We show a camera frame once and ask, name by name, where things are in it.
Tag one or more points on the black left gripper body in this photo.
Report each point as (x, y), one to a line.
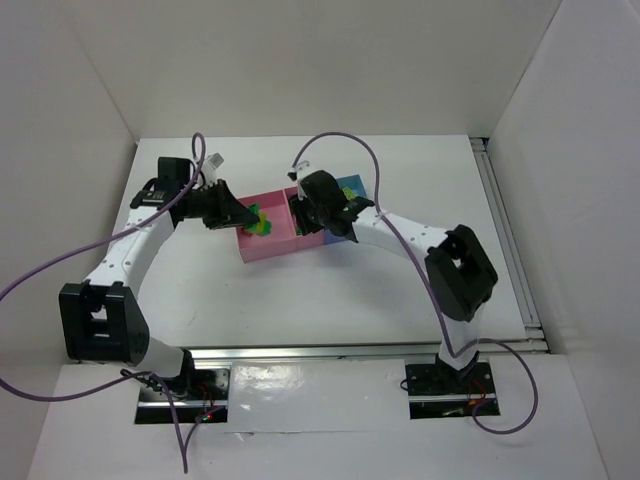
(220, 203)

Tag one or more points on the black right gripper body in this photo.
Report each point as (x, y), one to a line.
(308, 218)

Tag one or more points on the green yellow lego assembly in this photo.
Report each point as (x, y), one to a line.
(260, 222)

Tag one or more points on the lime lego brick long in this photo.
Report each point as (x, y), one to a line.
(348, 193)

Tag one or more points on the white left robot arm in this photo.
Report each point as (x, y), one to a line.
(101, 318)

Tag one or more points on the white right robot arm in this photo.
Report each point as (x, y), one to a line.
(457, 273)

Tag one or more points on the purple-blue bin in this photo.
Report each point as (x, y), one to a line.
(330, 238)

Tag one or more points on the light blue bin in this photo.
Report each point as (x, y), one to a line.
(354, 182)

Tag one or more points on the large pink bin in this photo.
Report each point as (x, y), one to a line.
(279, 238)

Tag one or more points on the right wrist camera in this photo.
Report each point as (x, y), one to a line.
(357, 204)

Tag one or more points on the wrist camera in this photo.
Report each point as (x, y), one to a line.
(156, 198)
(357, 204)

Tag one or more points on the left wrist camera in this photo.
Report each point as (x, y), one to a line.
(156, 198)

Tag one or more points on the aluminium rail front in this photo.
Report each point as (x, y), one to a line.
(314, 352)

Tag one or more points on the aluminium rail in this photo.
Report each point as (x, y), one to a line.
(314, 352)
(534, 333)

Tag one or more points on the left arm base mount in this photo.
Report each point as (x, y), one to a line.
(206, 398)

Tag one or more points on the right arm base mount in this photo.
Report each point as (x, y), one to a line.
(434, 393)

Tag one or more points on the aluminium rail right side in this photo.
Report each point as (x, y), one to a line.
(534, 333)

